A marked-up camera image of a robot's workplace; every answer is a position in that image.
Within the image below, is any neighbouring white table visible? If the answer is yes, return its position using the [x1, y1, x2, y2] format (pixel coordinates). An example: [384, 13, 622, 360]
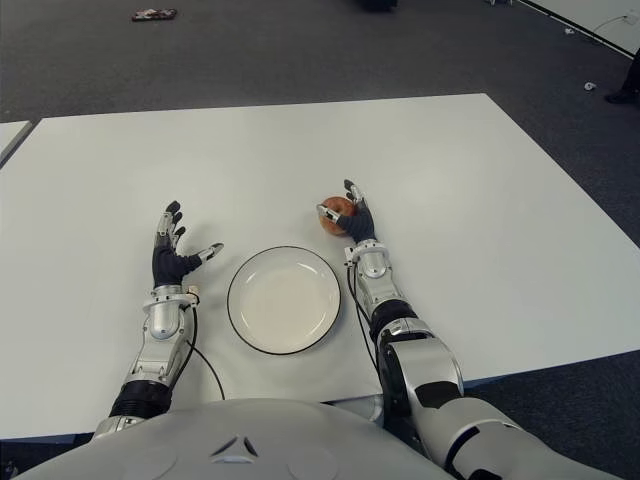
[0, 119, 34, 169]

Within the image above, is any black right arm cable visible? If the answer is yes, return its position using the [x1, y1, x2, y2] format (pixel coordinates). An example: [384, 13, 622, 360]
[344, 259, 387, 401]

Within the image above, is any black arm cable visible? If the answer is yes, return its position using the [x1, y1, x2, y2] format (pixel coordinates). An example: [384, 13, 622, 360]
[344, 259, 387, 401]
[187, 299, 226, 401]

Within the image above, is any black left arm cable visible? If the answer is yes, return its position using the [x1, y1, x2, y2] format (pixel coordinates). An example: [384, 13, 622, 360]
[187, 299, 226, 401]

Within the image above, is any red-brown apple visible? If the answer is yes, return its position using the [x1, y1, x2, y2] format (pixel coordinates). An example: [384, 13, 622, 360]
[319, 196, 357, 235]

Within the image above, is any white plate with black rim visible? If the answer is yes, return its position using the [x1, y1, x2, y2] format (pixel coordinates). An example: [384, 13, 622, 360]
[227, 245, 343, 357]

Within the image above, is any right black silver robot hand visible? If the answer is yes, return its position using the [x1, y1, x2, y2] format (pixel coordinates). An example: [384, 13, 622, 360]
[315, 178, 377, 246]

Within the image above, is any dark flat object on floor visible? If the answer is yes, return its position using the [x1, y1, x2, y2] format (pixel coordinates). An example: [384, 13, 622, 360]
[131, 7, 178, 22]

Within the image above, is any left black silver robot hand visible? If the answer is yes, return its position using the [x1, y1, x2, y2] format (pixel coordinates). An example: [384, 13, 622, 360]
[151, 200, 225, 289]

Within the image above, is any grey robot torso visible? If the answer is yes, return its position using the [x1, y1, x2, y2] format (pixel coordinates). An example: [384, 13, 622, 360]
[74, 398, 441, 480]

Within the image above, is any white table with dark edge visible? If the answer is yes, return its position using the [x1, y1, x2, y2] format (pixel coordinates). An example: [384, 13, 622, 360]
[519, 0, 640, 56]

